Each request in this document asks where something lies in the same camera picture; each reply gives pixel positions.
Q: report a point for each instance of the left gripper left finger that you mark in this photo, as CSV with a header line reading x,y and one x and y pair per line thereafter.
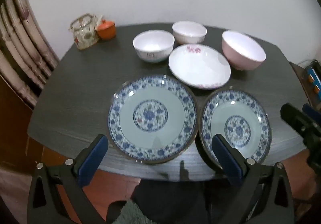
x,y
44,201

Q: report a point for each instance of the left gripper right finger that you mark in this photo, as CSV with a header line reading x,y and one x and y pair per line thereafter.
x,y
264,194

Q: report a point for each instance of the brown wooden cabinet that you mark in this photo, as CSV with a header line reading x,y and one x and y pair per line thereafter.
x,y
18,150

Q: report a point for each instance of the orange lidded tea cup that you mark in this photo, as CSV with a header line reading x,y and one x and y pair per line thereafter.
x,y
106,29

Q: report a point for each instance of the large blue floral plate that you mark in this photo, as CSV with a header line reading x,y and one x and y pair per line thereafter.
x,y
152,119

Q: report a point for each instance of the small blue floral plate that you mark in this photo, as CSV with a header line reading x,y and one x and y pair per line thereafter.
x,y
240,119

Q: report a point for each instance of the white ribbed bowl pink base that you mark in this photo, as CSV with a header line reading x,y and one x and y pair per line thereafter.
x,y
189,32

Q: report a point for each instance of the white plate pink roses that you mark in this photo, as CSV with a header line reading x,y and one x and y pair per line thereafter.
x,y
199,66

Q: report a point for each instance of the green fleece sleeve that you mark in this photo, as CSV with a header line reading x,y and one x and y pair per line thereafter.
x,y
130,214

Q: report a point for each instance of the white bowl black lettering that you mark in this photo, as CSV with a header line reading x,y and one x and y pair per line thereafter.
x,y
154,46

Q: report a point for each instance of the floral ceramic teapot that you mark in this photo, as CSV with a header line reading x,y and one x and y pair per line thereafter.
x,y
84,31

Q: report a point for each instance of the blue box on shelf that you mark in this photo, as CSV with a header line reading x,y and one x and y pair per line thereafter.
x,y
314,76

